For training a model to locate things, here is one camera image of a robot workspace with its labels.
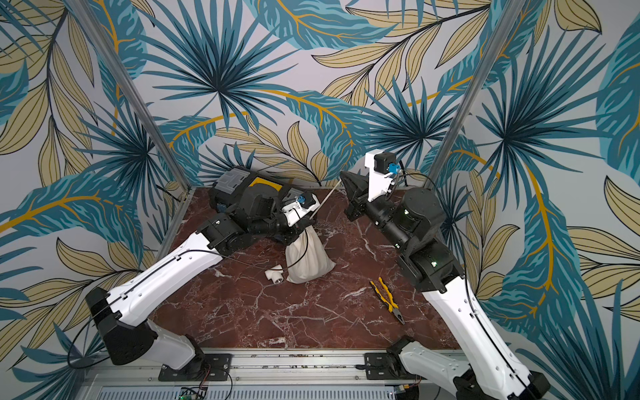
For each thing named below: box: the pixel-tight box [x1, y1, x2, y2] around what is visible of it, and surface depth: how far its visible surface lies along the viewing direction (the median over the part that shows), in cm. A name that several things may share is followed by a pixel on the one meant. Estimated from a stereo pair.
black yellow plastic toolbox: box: [208, 165, 304, 213], surface depth 99 cm
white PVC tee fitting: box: [264, 264, 285, 285], surface depth 92 cm
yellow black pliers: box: [369, 276, 405, 325], surface depth 87 cm
